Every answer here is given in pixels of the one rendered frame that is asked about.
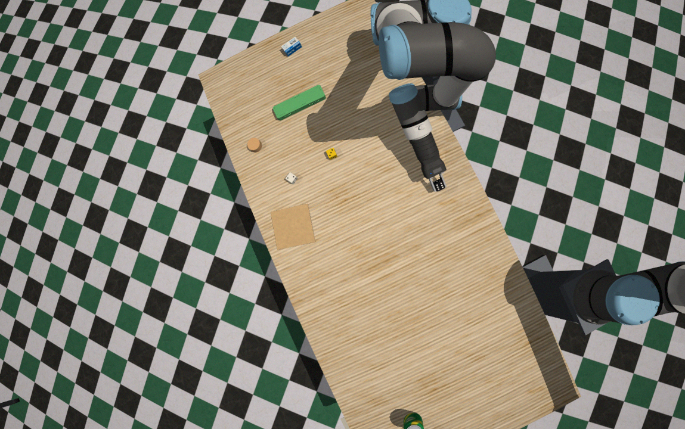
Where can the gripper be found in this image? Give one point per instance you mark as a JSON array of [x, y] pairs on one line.
[[427, 156]]

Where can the black die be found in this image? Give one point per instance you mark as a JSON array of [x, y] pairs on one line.
[[438, 185]]

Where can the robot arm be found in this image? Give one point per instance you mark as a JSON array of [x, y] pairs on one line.
[[634, 301], [437, 53]]

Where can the white die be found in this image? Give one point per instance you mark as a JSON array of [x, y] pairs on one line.
[[290, 177]]

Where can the tan mat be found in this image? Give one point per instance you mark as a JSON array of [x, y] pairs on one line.
[[293, 227]]

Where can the wooden table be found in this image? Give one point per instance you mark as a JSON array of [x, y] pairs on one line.
[[408, 268]]

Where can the green box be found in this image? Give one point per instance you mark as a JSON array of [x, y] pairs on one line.
[[298, 102]]

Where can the brown cylinder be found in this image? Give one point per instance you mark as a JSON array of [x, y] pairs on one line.
[[253, 145]]

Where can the blue and white box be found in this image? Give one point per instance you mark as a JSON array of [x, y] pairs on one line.
[[291, 46]]

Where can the green can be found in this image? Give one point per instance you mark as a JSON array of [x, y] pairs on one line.
[[414, 420]]

